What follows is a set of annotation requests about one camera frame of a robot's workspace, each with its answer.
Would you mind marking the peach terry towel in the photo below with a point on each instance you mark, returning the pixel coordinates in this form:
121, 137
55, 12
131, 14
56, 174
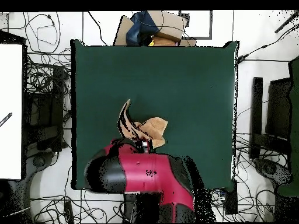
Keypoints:
151, 130

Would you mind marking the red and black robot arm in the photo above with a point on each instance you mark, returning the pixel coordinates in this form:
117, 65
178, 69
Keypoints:
149, 172

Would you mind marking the orange and yellow item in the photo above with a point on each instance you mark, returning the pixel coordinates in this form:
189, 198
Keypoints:
163, 42

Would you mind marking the dark green table cloth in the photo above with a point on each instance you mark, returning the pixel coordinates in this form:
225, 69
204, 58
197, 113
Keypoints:
163, 81

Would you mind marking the black equipment rack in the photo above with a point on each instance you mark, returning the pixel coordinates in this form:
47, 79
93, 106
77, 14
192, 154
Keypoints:
51, 112

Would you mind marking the blue cloth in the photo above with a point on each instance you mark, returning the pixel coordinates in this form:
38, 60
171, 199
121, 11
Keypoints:
140, 28

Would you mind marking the brown cardboard box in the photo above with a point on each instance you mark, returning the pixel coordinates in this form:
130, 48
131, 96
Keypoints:
170, 22

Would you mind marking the white board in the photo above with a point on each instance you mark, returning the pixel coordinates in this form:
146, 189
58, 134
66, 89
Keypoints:
10, 112

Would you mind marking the black rectangular frame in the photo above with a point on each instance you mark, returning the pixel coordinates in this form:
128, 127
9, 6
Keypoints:
211, 25

